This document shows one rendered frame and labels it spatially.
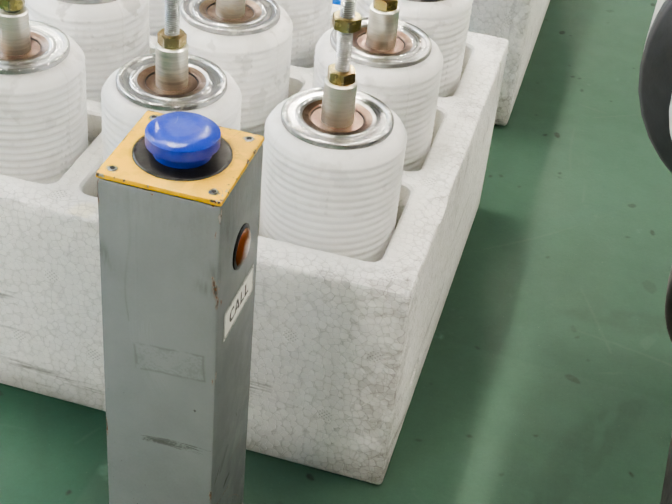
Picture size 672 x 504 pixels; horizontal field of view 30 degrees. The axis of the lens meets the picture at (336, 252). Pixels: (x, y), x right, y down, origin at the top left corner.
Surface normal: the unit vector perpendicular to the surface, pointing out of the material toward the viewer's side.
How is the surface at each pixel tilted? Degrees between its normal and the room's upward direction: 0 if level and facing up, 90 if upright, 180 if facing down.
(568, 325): 0
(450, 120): 0
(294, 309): 90
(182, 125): 0
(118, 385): 90
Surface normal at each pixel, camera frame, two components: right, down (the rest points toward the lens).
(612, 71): 0.08, -0.80
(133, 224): -0.27, 0.56
